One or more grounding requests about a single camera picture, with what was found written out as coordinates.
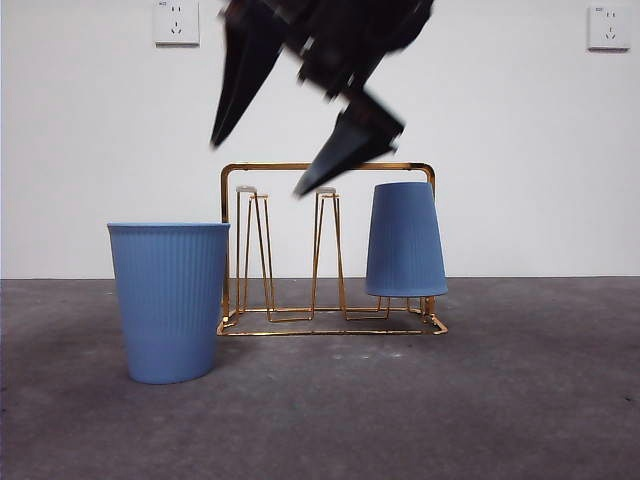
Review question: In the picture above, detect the blue ribbed plastic cup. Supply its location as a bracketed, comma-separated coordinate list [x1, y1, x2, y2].
[107, 222, 232, 385]
[364, 182, 448, 298]

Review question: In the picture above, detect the white wall socket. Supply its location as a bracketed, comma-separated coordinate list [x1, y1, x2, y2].
[153, 0, 200, 49]
[587, 4, 631, 52]

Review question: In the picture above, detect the gold wire cup rack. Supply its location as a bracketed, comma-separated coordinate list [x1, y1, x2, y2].
[216, 161, 450, 337]

